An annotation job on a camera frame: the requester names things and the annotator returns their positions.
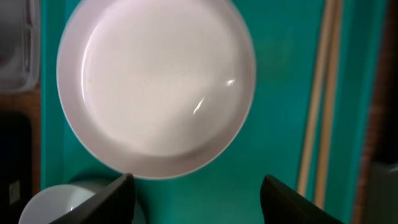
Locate clear plastic bin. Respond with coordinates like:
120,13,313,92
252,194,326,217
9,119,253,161
1,0,40,93

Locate teal plastic tray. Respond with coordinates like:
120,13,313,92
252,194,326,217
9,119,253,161
40,0,386,223

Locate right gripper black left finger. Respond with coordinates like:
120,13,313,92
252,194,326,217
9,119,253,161
51,173,136,224

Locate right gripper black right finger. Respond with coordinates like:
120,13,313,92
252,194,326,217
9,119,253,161
260,175,341,224

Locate black tray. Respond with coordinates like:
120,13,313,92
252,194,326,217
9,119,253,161
1,111,32,224

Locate pink plate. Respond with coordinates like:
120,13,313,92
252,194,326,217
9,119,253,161
57,0,256,179

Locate grey bowl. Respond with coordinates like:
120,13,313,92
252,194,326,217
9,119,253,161
17,179,147,224

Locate wooden chopstick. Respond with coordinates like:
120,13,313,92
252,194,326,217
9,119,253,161
297,0,336,196
313,0,343,209

